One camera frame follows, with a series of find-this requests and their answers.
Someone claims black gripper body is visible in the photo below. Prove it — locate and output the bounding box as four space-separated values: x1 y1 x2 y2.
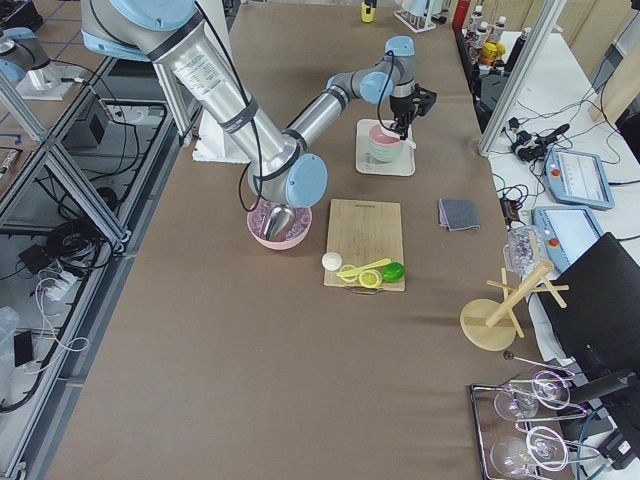
389 83 436 131

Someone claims small pink bowl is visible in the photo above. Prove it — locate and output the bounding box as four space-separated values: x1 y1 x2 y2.
369 123 402 148

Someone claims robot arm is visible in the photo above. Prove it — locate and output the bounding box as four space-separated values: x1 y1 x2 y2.
81 1 437 208

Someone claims green bowl stack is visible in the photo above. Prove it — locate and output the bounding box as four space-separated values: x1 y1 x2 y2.
368 141 404 163

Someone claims large pink bowl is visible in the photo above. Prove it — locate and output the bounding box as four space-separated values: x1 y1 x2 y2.
247 200 312 250

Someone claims cream bunny tray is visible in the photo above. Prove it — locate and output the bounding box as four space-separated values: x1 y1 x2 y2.
355 119 415 177

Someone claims white cup rack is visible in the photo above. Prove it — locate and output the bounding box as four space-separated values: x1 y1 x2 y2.
394 0 447 33

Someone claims yellow plastic cup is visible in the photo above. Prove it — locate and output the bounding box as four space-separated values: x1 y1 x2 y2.
361 0 377 23

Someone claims purple cloth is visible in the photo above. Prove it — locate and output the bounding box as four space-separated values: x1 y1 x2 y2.
438 200 449 229

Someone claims grey folded cloth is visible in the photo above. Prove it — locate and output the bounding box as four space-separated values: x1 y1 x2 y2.
438 199 480 231

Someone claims wooden cutting board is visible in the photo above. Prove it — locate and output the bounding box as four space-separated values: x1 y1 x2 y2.
326 199 405 267

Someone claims green lime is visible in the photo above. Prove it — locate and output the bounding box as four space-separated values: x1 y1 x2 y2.
382 262 405 283

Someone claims lower lemon slice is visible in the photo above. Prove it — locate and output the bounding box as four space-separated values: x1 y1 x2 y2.
339 264 357 277

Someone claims lemon slice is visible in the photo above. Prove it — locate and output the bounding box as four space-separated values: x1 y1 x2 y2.
339 264 357 277
358 269 383 289

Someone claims metal scoop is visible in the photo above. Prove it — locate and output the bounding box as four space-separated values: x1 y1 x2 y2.
261 204 295 242

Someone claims yellow plastic knife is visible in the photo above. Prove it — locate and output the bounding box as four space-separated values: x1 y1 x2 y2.
336 257 392 279

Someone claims upper lemon slice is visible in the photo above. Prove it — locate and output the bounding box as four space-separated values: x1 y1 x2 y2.
358 269 383 289

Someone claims clear glass mug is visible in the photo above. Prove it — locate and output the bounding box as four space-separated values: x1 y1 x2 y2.
503 225 549 277

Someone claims upper teach pendant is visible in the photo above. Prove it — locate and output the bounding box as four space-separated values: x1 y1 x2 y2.
545 148 615 210

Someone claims teach pendant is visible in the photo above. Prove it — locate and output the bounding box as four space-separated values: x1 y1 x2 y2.
545 148 615 210
532 205 604 272

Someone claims lower teach pendant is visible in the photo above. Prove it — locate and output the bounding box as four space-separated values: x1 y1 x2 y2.
532 205 604 272

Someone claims wooden cup tree stand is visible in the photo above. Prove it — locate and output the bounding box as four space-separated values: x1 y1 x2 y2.
460 260 569 351

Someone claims black monitor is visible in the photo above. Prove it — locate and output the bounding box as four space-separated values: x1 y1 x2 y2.
539 233 639 378

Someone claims upper wine glass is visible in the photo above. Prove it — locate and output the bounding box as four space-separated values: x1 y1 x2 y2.
494 370 570 421

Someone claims black wine glass rack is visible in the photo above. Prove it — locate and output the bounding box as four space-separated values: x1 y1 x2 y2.
469 366 599 479

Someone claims lower wine glass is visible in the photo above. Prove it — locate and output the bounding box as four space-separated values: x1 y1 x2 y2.
490 426 569 478

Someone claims aluminium frame post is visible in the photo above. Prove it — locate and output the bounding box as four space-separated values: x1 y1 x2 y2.
478 0 567 157

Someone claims metal cutting board handle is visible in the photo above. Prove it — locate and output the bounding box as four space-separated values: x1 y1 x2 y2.
346 287 384 295

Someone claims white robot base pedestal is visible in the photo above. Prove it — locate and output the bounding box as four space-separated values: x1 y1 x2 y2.
190 0 251 165

